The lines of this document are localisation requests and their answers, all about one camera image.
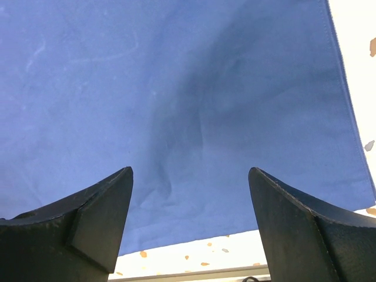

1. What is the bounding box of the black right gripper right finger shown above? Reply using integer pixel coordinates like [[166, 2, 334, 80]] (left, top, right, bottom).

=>
[[249, 167, 375, 281]]

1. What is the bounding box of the blue surgical drape cloth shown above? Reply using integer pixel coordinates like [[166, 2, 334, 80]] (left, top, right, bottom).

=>
[[1, 1, 375, 254]]

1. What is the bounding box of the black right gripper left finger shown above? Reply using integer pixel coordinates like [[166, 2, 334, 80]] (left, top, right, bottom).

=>
[[1, 167, 133, 281]]

